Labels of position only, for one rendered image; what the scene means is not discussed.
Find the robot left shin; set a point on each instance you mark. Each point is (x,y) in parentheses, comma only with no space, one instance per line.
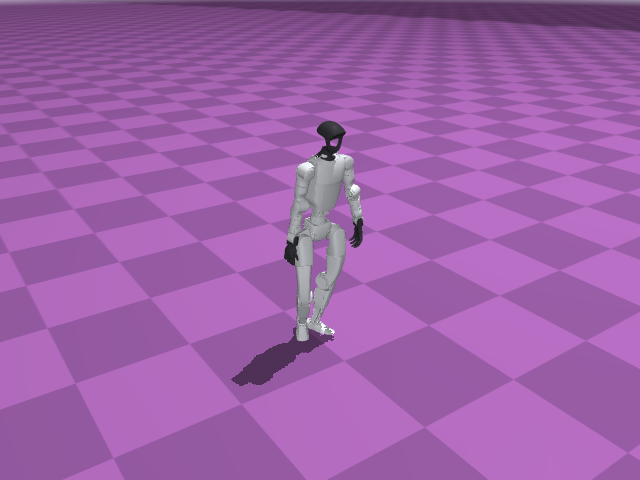
(321,300)

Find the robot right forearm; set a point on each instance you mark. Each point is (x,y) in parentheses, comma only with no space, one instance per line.
(295,222)

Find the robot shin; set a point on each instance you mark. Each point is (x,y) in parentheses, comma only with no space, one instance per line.
(302,311)
(321,300)

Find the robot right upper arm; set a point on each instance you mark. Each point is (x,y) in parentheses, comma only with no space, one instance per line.
(304,173)

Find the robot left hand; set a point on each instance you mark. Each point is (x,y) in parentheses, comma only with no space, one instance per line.
(358,234)

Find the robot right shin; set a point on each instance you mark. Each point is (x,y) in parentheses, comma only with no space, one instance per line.
(302,311)

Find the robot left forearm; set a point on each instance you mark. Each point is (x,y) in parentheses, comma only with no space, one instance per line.
(356,209)

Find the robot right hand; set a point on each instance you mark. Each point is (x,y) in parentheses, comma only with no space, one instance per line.
(290,251)

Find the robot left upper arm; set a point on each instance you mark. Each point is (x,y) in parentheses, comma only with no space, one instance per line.
(351,190)

